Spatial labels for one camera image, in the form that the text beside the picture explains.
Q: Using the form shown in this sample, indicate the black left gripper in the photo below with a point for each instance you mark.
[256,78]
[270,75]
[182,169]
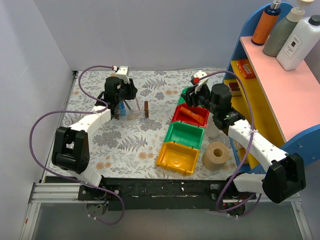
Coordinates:
[129,90]

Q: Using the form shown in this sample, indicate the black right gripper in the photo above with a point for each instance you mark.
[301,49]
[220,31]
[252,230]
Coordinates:
[193,97]

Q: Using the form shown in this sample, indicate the blue toothpaste tube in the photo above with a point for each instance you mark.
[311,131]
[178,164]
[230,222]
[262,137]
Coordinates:
[122,109]

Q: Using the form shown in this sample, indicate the clear glass tray brown handles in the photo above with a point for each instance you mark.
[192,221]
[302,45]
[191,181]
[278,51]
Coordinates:
[135,115]

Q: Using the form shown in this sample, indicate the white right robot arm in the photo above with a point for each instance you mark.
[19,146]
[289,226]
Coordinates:
[284,173]

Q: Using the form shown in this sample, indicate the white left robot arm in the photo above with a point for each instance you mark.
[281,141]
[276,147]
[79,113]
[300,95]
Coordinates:
[71,150]

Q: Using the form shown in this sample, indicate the orange toothpaste tube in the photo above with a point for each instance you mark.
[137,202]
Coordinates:
[192,115]

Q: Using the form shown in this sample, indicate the packaged toothbrush on table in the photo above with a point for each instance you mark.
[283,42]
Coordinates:
[67,123]

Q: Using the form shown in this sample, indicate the red white small box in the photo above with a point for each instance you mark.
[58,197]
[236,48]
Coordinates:
[234,89]

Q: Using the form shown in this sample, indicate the red plastic bin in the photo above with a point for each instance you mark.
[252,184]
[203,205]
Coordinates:
[179,117]

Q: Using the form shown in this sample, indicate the clear plastic cup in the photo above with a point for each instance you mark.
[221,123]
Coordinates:
[211,130]

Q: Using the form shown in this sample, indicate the green plastic bin far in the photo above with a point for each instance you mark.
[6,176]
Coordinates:
[186,96]

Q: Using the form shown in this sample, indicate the green plastic bin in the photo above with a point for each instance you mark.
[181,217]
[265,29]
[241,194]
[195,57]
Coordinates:
[185,134]
[186,96]

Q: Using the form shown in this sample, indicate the orange soap box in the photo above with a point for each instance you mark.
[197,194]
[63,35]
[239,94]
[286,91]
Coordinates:
[245,68]

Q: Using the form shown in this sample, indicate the green plastic bin near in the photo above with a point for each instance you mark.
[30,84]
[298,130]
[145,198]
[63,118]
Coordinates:
[185,134]

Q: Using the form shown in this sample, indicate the toilet paper roll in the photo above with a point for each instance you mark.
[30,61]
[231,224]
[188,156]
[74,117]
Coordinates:
[215,156]

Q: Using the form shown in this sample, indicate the blue shelf unit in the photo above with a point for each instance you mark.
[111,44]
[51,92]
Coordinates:
[285,104]

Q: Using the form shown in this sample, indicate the yellow plastic bin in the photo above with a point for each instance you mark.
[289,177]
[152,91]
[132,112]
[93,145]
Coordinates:
[178,158]

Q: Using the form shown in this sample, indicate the grey pump bottle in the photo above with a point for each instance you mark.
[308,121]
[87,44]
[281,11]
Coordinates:
[284,28]

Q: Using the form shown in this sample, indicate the orange pump bottle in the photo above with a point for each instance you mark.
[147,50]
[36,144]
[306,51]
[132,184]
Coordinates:
[266,23]

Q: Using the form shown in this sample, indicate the white square bottle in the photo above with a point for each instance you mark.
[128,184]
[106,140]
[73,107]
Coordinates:
[303,38]

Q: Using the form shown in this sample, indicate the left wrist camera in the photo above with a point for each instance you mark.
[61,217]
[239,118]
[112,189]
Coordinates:
[122,72]

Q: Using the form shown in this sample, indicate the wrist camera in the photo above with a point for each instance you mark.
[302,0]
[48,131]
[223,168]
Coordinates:
[122,72]
[199,79]

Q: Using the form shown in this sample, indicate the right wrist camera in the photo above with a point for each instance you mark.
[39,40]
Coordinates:
[199,79]

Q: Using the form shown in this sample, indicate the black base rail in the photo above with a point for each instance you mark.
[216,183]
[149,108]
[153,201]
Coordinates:
[154,194]

